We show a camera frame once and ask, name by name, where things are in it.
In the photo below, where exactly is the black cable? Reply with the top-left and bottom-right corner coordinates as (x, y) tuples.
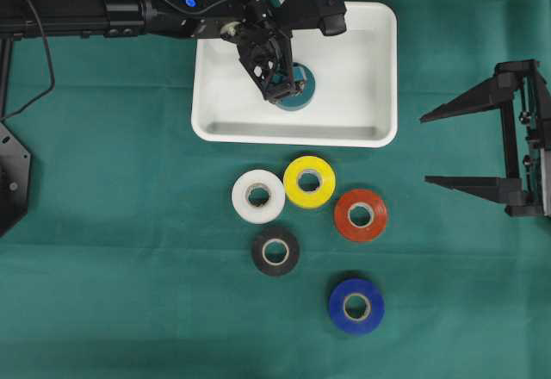
(0, 0), (58, 121)

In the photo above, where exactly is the teal green tape roll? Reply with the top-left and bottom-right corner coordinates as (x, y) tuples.
(275, 63), (316, 111)

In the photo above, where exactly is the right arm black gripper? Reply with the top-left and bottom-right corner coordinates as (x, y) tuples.
(419, 59), (550, 217)

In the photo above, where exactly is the white tape roll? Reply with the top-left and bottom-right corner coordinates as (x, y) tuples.
(232, 170), (286, 224)

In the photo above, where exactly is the white plastic tray case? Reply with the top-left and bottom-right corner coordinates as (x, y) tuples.
(191, 2), (398, 148)

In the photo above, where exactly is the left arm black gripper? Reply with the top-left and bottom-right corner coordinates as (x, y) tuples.
(220, 0), (306, 103)

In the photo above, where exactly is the blue tape roll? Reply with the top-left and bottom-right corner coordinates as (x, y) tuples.
(328, 278), (385, 335)

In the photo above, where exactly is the red tape roll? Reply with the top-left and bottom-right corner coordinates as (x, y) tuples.
(333, 189), (389, 244)

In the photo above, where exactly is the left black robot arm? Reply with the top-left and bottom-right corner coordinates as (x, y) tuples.
(1, 0), (306, 103)

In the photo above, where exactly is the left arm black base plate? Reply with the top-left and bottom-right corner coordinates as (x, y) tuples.
(1, 123), (32, 236)

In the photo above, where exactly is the black tape roll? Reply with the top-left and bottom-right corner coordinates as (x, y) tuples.
(251, 227), (300, 277)

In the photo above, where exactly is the yellow tape roll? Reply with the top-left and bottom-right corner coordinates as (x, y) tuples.
(283, 156), (337, 209)

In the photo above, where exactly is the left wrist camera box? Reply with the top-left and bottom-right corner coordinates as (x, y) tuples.
(278, 0), (347, 36)

